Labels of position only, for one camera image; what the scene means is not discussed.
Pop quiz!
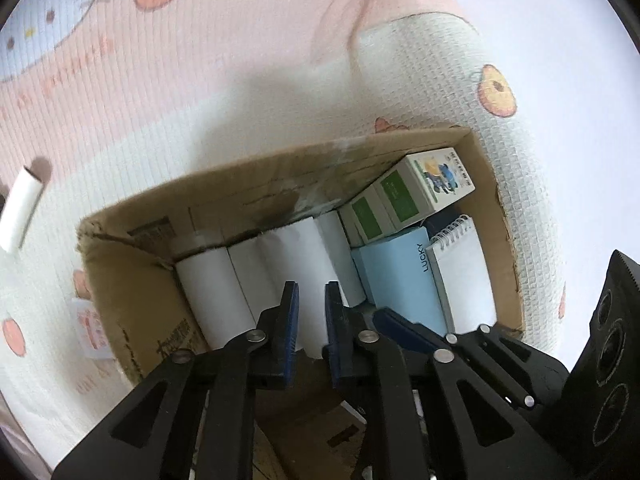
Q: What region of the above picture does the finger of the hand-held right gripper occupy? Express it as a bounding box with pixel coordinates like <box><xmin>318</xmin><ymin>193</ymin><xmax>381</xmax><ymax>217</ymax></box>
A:
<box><xmin>372</xmin><ymin>307</ymin><xmax>538</xmax><ymax>410</ymax></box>
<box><xmin>476</xmin><ymin>323</ymin><xmax>572</xmax><ymax>397</ymax></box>

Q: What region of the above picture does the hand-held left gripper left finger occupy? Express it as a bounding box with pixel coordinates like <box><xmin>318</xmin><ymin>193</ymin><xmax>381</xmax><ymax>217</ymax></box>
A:
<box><xmin>50</xmin><ymin>280</ymin><xmax>301</xmax><ymax>480</ymax></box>

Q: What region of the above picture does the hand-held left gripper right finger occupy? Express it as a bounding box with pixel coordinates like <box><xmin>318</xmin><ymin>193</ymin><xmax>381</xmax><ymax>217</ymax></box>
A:
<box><xmin>324</xmin><ymin>281</ymin><xmax>576</xmax><ymax>480</ymax></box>

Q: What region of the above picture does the white paper roll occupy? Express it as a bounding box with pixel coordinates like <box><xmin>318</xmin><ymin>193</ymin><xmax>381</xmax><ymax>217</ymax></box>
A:
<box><xmin>259</xmin><ymin>219</ymin><xmax>328</xmax><ymax>360</ymax></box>
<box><xmin>314</xmin><ymin>211</ymin><xmax>364</xmax><ymax>309</ymax></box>
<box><xmin>174</xmin><ymin>247</ymin><xmax>257</xmax><ymax>350</ymax></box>
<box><xmin>0</xmin><ymin>165</ymin><xmax>42</xmax><ymax>254</ymax></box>
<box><xmin>226</xmin><ymin>240</ymin><xmax>281</xmax><ymax>318</ymax></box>

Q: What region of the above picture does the brown cardboard box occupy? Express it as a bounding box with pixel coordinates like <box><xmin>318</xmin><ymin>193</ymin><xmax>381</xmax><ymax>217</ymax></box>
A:
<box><xmin>75</xmin><ymin>126</ymin><xmax>527</xmax><ymax>480</ymax></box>

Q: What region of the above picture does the light blue notebook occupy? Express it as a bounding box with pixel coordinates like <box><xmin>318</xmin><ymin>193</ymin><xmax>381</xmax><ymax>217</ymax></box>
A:
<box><xmin>350</xmin><ymin>226</ymin><xmax>447</xmax><ymax>337</ymax></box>

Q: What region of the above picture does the white spiral notepad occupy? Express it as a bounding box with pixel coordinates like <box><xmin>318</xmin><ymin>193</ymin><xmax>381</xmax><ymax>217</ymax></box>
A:
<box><xmin>426</xmin><ymin>214</ymin><xmax>499</xmax><ymax>337</ymax></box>

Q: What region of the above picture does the small white green box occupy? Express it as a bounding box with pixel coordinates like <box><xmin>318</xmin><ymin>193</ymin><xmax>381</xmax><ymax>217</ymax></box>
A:
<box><xmin>339</xmin><ymin>190</ymin><xmax>397</xmax><ymax>247</ymax></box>

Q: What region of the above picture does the cartoon-print white green box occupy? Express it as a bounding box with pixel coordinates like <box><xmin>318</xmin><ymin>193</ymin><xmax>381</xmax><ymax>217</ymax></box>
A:
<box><xmin>375</xmin><ymin>147</ymin><xmax>477</xmax><ymax>232</ymax></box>

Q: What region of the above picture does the white sachet with red print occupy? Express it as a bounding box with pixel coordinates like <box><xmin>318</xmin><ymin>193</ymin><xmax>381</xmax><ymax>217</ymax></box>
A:
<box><xmin>69</xmin><ymin>296</ymin><xmax>115</xmax><ymax>362</ymax></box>

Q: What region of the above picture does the pink cat-print blanket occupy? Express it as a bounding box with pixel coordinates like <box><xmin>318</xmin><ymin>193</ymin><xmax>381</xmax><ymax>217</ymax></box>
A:
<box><xmin>0</xmin><ymin>0</ymin><xmax>568</xmax><ymax>466</ymax></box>

